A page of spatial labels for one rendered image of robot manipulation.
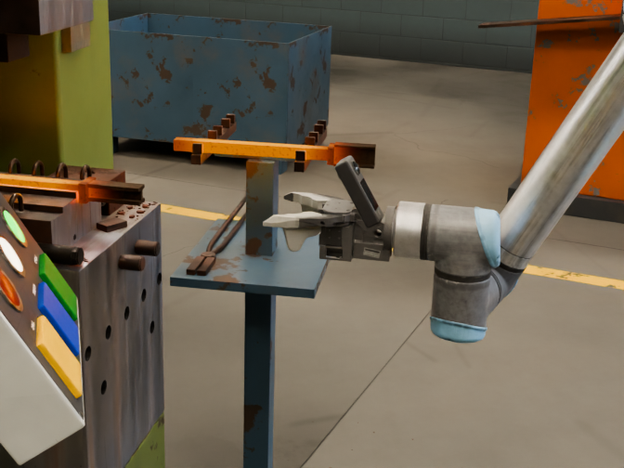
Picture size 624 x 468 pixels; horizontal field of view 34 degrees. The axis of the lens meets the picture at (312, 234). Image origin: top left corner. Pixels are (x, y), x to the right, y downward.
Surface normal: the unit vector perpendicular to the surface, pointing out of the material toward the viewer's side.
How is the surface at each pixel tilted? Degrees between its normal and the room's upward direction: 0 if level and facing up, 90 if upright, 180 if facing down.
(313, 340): 0
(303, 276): 0
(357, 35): 90
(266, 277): 0
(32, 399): 90
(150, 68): 90
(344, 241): 90
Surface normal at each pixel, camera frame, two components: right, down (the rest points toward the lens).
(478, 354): 0.03, -0.95
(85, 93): 0.98, 0.09
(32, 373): 0.24, 0.32
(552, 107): -0.40, 0.29
